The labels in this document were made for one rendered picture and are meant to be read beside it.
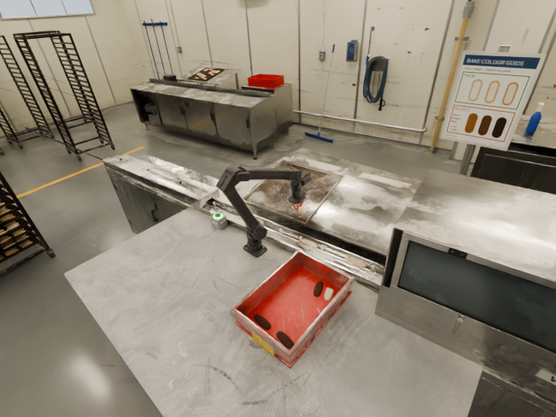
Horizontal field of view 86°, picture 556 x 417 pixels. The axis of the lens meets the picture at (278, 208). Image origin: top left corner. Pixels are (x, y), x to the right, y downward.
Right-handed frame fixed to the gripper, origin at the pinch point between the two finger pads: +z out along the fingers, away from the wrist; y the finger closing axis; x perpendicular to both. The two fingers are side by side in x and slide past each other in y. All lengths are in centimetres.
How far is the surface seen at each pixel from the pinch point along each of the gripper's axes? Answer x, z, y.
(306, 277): 28.7, 7.0, 35.1
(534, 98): 94, 62, -356
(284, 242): 5.8, 5.3, 23.0
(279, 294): 24, 5, 51
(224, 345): 22, 0, 84
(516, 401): 119, 17, 33
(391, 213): 47, 5, -27
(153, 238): -64, 4, 63
